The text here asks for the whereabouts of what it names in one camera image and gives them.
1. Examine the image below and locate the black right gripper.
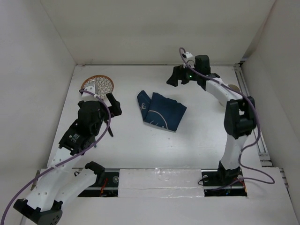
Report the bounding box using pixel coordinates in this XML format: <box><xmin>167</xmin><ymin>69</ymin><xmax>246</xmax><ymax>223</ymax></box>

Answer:
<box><xmin>166</xmin><ymin>62</ymin><xmax>200</xmax><ymax>87</ymax></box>

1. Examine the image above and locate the dark blue cloth napkin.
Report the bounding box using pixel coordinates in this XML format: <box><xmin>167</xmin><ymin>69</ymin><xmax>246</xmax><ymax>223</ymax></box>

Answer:
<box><xmin>137</xmin><ymin>90</ymin><xmax>187</xmax><ymax>132</ymax></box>

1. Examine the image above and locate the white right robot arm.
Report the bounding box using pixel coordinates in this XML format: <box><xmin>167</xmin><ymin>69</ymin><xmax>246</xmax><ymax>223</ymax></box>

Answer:
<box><xmin>166</xmin><ymin>52</ymin><xmax>256</xmax><ymax>187</ymax></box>

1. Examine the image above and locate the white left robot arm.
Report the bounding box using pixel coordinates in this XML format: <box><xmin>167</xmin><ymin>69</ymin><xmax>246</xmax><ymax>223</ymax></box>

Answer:
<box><xmin>13</xmin><ymin>90</ymin><xmax>122</xmax><ymax>225</ymax></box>

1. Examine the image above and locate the floral plate with orange rim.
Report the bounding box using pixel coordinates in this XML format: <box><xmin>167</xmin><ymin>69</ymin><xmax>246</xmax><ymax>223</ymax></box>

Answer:
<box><xmin>81</xmin><ymin>75</ymin><xmax>114</xmax><ymax>99</ymax></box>

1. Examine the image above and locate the black table knife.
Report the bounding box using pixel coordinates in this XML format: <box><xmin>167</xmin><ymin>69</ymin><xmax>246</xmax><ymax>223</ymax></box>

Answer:
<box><xmin>105</xmin><ymin>118</ymin><xmax>114</xmax><ymax>137</ymax></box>

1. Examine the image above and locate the beige paper cup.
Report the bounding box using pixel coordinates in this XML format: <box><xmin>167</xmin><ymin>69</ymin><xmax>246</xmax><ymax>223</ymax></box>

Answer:
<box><xmin>219</xmin><ymin>84</ymin><xmax>240</xmax><ymax>106</ymax></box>

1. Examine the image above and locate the white foam block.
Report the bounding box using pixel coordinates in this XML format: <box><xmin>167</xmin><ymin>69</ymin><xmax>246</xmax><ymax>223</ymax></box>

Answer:
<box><xmin>118</xmin><ymin>168</ymin><xmax>204</xmax><ymax>198</ymax></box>

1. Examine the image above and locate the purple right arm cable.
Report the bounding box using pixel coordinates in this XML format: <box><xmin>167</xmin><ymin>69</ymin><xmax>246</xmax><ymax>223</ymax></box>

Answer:
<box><xmin>179</xmin><ymin>47</ymin><xmax>275</xmax><ymax>192</ymax></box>

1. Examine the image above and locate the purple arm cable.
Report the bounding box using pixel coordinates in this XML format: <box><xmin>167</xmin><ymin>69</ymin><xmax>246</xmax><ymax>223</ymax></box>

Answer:
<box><xmin>179</xmin><ymin>47</ymin><xmax>275</xmax><ymax>192</ymax></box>
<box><xmin>2</xmin><ymin>89</ymin><xmax>112</xmax><ymax>220</ymax></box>

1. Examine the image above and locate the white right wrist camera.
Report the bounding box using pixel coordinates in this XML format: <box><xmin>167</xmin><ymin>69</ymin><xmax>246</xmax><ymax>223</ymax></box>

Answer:
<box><xmin>181</xmin><ymin>52</ymin><xmax>194</xmax><ymax>61</ymax></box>

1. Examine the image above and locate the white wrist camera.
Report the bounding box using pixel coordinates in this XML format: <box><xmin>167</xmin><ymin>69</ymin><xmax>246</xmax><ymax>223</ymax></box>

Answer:
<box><xmin>79</xmin><ymin>83</ymin><xmax>97</xmax><ymax>99</ymax></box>
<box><xmin>181</xmin><ymin>52</ymin><xmax>194</xmax><ymax>61</ymax></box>

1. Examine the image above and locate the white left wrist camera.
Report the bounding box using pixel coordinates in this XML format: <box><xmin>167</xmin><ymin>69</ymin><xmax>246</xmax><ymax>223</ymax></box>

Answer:
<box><xmin>79</xmin><ymin>83</ymin><xmax>97</xmax><ymax>99</ymax></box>

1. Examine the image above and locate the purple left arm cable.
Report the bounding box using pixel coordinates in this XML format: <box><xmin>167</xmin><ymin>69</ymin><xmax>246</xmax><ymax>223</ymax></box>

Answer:
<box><xmin>2</xmin><ymin>89</ymin><xmax>112</xmax><ymax>220</ymax></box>

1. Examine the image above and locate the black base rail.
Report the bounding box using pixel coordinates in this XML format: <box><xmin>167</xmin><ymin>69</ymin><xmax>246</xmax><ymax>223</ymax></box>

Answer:
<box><xmin>79</xmin><ymin>168</ymin><xmax>247</xmax><ymax>198</ymax></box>

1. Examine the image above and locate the aluminium rail right side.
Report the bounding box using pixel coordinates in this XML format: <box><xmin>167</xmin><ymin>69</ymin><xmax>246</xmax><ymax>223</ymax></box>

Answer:
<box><xmin>233</xmin><ymin>63</ymin><xmax>273</xmax><ymax>167</ymax></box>

